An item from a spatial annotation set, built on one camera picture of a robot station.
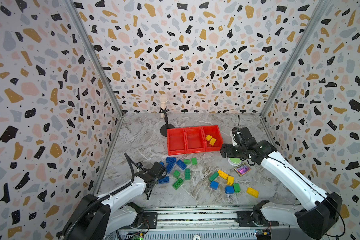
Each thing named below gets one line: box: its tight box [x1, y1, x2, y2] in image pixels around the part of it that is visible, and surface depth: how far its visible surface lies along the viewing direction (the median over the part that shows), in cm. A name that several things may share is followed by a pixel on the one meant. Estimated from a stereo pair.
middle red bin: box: [184, 126, 205, 154], surface depth 105 cm
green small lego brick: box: [172, 170, 181, 179], surface depth 89 cm
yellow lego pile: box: [206, 134, 217, 146], surface depth 105 cm
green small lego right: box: [233, 183, 241, 193], surface depth 86 cm
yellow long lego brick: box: [217, 169, 229, 180], surface depth 92 cm
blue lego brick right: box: [225, 186, 235, 194], surface depth 85 cm
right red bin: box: [201, 125, 224, 152], surface depth 105 cm
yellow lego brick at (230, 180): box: [227, 175, 235, 186], surface depth 87 cm
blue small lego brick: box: [209, 181, 220, 190], surface depth 87 cm
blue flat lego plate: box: [166, 157, 177, 164], surface depth 96 cm
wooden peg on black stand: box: [159, 93, 176, 137], surface depth 99 cm
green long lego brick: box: [172, 177, 185, 191], surface depth 87 cm
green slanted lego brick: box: [209, 172, 219, 182], surface depth 89 cm
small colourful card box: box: [234, 163, 252, 177], surface depth 92 cm
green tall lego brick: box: [184, 168, 191, 181], surface depth 90 cm
